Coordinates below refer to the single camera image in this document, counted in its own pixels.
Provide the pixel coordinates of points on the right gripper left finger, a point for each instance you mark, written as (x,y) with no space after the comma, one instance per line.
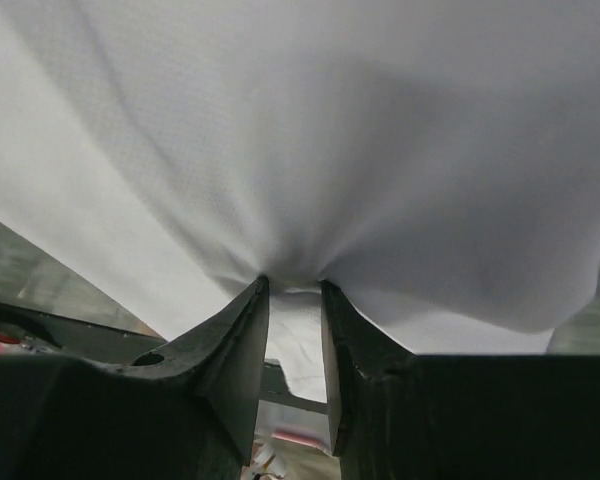
(217,366)

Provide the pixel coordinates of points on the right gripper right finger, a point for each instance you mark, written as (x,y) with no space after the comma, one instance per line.
(365,370)

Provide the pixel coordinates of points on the white t shirt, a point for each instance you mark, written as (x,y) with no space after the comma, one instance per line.
(439,161)

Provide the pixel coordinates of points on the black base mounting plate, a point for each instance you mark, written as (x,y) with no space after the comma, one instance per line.
(112,345)

